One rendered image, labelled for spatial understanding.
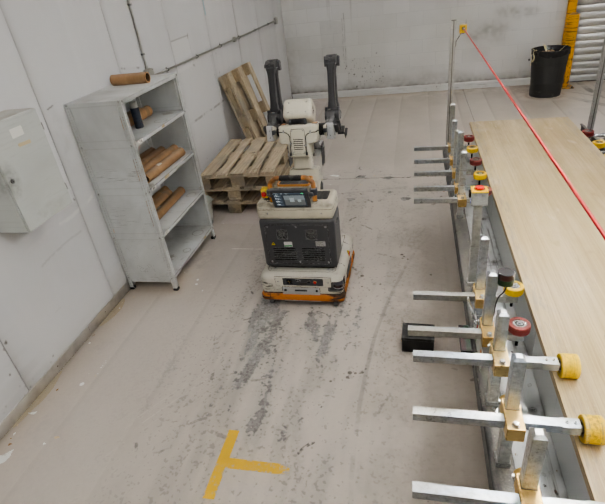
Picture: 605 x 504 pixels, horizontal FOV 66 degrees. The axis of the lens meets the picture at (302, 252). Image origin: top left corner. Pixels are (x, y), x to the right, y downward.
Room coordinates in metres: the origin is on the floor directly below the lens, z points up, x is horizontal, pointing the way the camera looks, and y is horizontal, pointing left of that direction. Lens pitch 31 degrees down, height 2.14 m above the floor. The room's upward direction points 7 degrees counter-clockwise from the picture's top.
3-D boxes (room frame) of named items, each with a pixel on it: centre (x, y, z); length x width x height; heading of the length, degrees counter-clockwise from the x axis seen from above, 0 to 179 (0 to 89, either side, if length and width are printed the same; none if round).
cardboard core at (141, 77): (3.86, 1.13, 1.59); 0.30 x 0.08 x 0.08; 75
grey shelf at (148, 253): (3.75, 1.16, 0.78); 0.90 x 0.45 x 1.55; 165
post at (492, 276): (1.42, -0.69, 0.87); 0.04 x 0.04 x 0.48; 75
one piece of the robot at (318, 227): (3.05, -0.02, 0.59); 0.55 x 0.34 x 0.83; 74
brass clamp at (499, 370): (1.15, -0.62, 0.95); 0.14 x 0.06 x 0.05; 165
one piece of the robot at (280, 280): (2.82, 0.02, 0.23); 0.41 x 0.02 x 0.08; 74
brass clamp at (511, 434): (0.91, -0.55, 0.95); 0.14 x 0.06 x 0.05; 165
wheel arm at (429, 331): (1.40, -0.60, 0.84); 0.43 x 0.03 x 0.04; 75
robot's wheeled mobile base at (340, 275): (3.14, -0.05, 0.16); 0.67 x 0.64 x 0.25; 164
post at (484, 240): (1.66, -0.76, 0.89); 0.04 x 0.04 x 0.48; 75
